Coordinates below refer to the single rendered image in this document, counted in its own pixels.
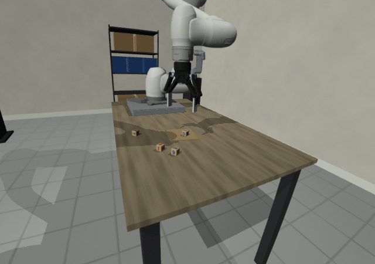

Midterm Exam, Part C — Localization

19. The tan flat mat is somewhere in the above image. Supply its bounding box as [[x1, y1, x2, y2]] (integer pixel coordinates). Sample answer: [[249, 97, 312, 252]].
[[166, 128, 198, 141]]

